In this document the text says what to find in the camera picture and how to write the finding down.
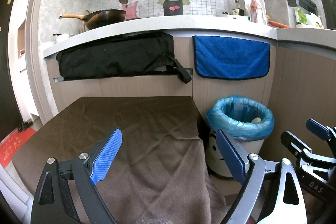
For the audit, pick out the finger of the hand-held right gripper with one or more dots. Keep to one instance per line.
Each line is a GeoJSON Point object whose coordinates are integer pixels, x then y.
{"type": "Point", "coordinates": [295, 145]}
{"type": "Point", "coordinates": [317, 127]}

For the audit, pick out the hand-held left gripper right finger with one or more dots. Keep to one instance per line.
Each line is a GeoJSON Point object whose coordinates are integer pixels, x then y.
{"type": "Point", "coordinates": [231, 158]}

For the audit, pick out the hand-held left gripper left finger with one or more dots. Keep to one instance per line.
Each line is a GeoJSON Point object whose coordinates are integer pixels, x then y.
{"type": "Point", "coordinates": [106, 158]}

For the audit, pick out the white trash bin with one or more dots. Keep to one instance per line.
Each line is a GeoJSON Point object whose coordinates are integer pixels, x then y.
{"type": "Point", "coordinates": [215, 158]}

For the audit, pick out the brown blanket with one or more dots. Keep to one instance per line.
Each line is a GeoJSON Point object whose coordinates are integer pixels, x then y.
{"type": "Point", "coordinates": [131, 121]}

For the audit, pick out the pale yellow round object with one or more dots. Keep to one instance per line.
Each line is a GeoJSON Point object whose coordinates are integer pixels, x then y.
{"type": "Point", "coordinates": [256, 120]}

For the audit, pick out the pair of dark shoes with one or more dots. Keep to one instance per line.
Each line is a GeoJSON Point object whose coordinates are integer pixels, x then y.
{"type": "Point", "coordinates": [25, 125]}

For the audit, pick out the red floor mat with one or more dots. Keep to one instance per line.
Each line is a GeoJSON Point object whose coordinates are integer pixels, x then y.
{"type": "Point", "coordinates": [13, 148]}

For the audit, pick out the black fabric bag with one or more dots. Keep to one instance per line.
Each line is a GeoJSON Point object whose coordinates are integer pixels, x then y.
{"type": "Point", "coordinates": [113, 58]}

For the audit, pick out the blue towel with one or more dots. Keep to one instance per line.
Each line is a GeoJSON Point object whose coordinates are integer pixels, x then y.
{"type": "Point", "coordinates": [231, 56]}

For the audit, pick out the white plastic bag with greens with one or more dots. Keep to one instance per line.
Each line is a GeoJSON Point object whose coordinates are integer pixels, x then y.
{"type": "Point", "coordinates": [312, 20]}

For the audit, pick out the orange carrot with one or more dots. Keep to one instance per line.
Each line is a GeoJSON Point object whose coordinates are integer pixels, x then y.
{"type": "Point", "coordinates": [278, 24]}

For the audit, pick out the white bowl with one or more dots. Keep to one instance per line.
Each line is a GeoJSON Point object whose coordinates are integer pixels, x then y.
{"type": "Point", "coordinates": [63, 37]}

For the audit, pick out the red label plastic bottle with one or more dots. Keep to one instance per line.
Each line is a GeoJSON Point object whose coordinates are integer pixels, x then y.
{"type": "Point", "coordinates": [256, 8]}

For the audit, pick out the kitchen counter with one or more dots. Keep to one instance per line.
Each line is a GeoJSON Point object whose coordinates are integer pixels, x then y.
{"type": "Point", "coordinates": [183, 26]}

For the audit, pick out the black refrigerator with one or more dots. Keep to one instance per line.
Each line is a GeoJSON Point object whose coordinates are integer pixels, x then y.
{"type": "Point", "coordinates": [6, 56]}

